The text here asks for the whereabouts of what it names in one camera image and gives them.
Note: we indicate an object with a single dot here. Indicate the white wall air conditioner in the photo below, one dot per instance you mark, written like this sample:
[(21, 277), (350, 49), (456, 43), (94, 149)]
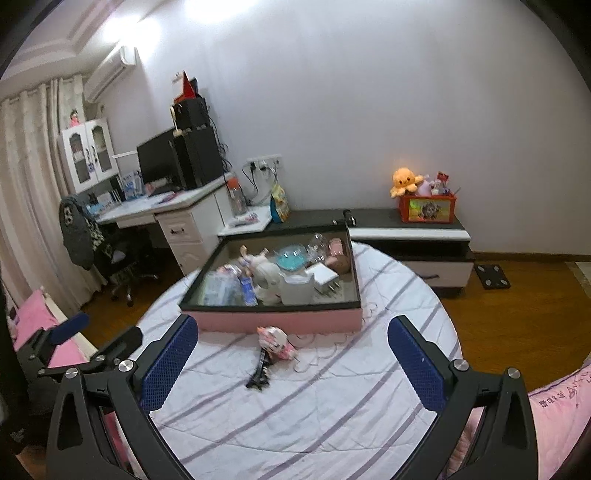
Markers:
[(108, 74)]

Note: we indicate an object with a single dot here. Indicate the teal round lid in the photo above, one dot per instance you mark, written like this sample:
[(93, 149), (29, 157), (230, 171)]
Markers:
[(291, 259)]

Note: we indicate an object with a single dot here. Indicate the black and white low cabinet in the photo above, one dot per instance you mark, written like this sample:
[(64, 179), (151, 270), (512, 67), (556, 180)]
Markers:
[(406, 240)]

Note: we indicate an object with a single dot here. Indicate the black floor scale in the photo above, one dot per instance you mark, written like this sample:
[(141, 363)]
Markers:
[(493, 276)]

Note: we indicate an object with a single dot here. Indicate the blue and gold box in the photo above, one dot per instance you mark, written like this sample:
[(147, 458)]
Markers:
[(248, 290)]

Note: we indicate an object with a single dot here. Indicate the pink pig figurine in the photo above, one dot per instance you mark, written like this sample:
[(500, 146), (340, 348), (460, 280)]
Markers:
[(336, 245)]

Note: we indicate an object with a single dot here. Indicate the white handheld device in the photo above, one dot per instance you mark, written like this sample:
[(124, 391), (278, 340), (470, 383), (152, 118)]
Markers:
[(298, 287)]

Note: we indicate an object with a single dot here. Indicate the white astronaut figure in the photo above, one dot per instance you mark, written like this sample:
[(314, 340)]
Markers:
[(268, 281)]

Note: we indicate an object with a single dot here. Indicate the white desk with drawers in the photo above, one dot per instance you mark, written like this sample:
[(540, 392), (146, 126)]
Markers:
[(184, 221)]

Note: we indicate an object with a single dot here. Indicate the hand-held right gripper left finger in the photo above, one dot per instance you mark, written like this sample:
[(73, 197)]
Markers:
[(168, 364)]

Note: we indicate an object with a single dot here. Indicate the pink plush toy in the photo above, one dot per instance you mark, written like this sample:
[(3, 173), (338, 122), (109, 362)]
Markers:
[(425, 186)]

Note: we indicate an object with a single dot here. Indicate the red and white paper bag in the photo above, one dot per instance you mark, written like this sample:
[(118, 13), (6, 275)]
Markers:
[(184, 87)]

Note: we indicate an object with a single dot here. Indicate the red storage box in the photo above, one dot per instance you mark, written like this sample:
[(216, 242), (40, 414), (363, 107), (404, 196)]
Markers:
[(427, 208)]

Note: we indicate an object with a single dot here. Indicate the clear glass bottle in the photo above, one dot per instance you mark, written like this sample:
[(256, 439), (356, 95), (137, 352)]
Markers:
[(317, 244)]

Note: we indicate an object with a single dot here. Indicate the clear bottle orange cap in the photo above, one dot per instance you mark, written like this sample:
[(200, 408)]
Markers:
[(237, 198)]

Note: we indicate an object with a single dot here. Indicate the white wall power outlet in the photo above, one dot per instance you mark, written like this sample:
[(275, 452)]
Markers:
[(264, 163)]

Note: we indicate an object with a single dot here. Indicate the blue boxes on desk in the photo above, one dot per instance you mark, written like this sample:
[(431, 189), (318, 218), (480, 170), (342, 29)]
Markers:
[(129, 187)]

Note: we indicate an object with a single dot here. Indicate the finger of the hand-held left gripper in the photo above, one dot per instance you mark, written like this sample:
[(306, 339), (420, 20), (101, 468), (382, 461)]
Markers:
[(120, 344), (69, 328)]

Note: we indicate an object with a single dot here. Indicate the small doll on cabinet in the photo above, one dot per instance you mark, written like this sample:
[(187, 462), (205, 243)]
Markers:
[(74, 119)]

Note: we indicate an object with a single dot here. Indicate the blue snack bag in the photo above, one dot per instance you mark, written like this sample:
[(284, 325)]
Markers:
[(280, 205)]

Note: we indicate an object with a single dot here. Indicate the black computer tower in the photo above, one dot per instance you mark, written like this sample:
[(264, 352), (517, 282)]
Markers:
[(198, 157)]

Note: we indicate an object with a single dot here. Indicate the orange octopus plush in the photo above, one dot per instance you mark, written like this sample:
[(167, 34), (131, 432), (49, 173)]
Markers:
[(405, 182)]

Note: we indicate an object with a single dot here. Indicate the pink bedding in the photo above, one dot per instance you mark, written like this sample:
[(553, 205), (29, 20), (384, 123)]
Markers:
[(32, 318)]

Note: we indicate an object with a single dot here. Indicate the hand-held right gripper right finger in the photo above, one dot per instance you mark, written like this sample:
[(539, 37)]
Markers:
[(415, 364)]

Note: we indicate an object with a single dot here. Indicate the beige curtain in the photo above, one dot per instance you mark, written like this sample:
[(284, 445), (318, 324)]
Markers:
[(27, 184)]

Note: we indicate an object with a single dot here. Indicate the black box on tower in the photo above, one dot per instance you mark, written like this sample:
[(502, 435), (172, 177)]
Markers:
[(191, 113)]

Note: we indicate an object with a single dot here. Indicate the pink embroidered blanket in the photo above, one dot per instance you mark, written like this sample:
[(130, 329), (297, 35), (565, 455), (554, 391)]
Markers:
[(545, 415)]

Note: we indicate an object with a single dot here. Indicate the black computer monitor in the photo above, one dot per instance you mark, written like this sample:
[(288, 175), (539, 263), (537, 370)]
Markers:
[(154, 159)]

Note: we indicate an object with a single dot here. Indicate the dark clothes on chair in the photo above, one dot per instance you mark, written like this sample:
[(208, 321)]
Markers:
[(81, 230)]

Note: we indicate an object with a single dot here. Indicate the pink block cat figurine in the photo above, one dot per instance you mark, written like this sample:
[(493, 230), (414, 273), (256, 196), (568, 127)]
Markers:
[(274, 341)]

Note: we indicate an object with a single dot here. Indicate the black tower-shaped clip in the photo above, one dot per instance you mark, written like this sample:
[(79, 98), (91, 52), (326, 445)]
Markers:
[(258, 374)]

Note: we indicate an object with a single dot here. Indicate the pink box with black rim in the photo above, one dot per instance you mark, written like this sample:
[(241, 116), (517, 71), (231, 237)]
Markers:
[(277, 321)]

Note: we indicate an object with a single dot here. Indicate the patterned floor rug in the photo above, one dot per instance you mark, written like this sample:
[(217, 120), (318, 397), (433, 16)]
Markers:
[(579, 277)]

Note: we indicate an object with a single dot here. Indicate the clear plastic box green label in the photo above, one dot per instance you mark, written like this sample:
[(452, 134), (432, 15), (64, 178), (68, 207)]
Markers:
[(217, 288)]

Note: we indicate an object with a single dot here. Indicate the black office chair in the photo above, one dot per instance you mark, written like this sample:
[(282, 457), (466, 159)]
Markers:
[(124, 267)]

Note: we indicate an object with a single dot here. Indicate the white glass-door cabinet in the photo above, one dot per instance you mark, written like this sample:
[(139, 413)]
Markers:
[(87, 154)]

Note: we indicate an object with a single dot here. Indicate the white charger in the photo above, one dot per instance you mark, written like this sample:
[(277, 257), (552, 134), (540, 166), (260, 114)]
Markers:
[(323, 277)]

